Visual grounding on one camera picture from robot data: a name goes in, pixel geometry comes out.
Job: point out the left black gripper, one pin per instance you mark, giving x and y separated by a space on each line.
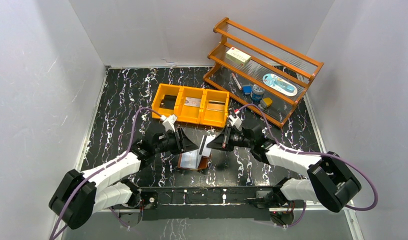
179 141

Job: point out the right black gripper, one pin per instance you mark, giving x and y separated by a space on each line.
227 138

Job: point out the brown leather card holder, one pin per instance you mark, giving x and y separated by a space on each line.
192 161

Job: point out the white credit card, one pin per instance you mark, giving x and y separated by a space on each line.
204 152

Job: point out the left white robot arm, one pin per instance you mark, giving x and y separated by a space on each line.
81 194

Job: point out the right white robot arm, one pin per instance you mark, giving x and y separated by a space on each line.
327 180

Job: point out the silver card in bin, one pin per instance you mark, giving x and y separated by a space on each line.
192 102

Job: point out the black card in bin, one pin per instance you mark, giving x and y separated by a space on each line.
168 102

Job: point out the orange three-compartment bin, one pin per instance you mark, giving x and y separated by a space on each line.
198 116

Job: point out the yellow grey sharpener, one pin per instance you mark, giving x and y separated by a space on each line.
265 103

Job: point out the blue round tin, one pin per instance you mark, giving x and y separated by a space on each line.
257 93

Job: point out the red white pen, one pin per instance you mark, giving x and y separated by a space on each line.
236 81

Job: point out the orange wooden shelf rack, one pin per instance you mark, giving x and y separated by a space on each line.
267 57

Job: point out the blue blister pack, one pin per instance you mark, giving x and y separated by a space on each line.
279 84

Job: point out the white cardboard box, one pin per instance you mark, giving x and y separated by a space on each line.
237 56

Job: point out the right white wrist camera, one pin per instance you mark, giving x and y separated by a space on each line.
235 120

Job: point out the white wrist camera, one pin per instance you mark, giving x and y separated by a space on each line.
235 120
168 122

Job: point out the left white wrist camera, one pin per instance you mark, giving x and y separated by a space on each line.
168 122

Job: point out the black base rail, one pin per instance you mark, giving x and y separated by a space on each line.
235 202

